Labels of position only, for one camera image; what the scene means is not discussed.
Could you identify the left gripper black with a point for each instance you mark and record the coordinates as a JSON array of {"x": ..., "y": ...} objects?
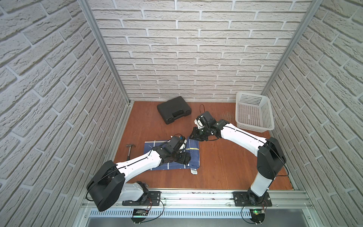
[{"x": 183, "y": 156}]

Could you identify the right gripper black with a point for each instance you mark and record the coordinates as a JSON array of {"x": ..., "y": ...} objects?
[{"x": 195, "y": 135}]

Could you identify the blue checked pillowcase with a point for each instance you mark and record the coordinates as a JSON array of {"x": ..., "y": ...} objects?
[{"x": 192, "y": 147}]

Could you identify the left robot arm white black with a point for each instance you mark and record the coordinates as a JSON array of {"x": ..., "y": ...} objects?
[{"x": 110, "y": 182}]

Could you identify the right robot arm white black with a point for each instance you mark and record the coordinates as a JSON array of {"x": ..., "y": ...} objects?
[{"x": 270, "y": 157}]

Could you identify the white pillowcase label tag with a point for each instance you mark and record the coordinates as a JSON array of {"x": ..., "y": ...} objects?
[{"x": 194, "y": 171}]

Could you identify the black plastic tool case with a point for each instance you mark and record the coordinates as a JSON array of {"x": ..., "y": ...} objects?
[{"x": 174, "y": 109}]

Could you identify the white perforated plastic basket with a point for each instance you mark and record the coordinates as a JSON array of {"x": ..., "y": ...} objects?
[{"x": 254, "y": 112}]

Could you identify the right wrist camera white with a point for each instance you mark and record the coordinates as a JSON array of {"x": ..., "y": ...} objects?
[{"x": 199, "y": 123}]

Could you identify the hammer with black handle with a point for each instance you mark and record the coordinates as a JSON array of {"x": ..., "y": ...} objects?
[{"x": 129, "y": 146}]

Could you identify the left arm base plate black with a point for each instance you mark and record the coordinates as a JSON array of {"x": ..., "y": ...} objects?
[{"x": 151, "y": 198}]

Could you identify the left controller board with cables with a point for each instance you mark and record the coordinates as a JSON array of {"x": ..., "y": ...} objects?
[{"x": 139, "y": 215}]

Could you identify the controller board with cables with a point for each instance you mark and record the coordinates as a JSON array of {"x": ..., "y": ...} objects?
[
  {"x": 254, "y": 216},
  {"x": 139, "y": 215}
]

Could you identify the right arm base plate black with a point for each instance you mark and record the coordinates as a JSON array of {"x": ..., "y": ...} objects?
[{"x": 247, "y": 198}]

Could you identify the aluminium frame rail front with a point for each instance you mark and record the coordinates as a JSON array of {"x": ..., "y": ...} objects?
[{"x": 225, "y": 199}]

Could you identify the right controller board with cables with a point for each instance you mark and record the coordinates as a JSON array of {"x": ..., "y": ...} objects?
[{"x": 254, "y": 216}]

